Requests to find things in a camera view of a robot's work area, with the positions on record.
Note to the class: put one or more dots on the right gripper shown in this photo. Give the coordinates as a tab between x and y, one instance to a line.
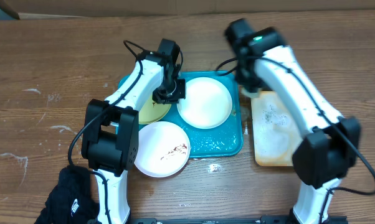
244	81

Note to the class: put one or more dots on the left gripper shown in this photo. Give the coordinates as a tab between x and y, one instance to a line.
180	94

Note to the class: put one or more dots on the yellow plate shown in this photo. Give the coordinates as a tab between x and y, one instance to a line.
152	111

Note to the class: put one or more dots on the white plate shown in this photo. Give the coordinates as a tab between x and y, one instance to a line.
208	103
164	149

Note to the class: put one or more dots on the green yellow sponge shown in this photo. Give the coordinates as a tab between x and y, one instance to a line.
250	94

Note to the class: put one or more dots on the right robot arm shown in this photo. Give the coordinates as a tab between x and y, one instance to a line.
326	152

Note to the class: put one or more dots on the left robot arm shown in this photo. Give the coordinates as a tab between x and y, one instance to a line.
110	133

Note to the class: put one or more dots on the black tray with soapy water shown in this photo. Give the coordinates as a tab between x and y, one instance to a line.
276	136

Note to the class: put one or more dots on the teal plastic tray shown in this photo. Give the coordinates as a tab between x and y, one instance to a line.
224	140

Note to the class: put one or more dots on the black knit cloth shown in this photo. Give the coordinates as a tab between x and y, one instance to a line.
70	201

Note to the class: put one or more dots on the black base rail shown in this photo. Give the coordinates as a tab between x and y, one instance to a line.
266	219

